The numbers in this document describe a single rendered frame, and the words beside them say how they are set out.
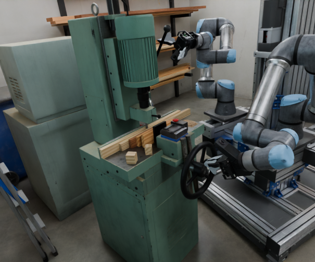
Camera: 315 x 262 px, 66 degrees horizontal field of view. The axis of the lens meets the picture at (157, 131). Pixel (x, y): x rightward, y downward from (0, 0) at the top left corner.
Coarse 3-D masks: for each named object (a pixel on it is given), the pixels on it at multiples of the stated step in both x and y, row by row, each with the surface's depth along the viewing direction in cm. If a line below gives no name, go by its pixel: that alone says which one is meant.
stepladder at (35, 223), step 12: (0, 168) 140; (0, 180) 139; (12, 192) 144; (12, 204) 147; (24, 204) 155; (36, 216) 176; (24, 228) 156; (36, 228) 160; (36, 240) 167; (48, 240) 170
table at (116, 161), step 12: (156, 144) 125; (108, 156) 118; (120, 156) 117; (144, 156) 115; (156, 156) 117; (168, 156) 119; (108, 168) 116; (120, 168) 108; (132, 168) 107; (144, 168) 113
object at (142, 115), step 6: (132, 108) 129; (138, 108) 127; (144, 108) 126; (150, 108) 125; (132, 114) 131; (138, 114) 127; (144, 114) 124; (150, 114) 124; (156, 114) 128; (138, 120) 129; (144, 120) 125; (150, 120) 125
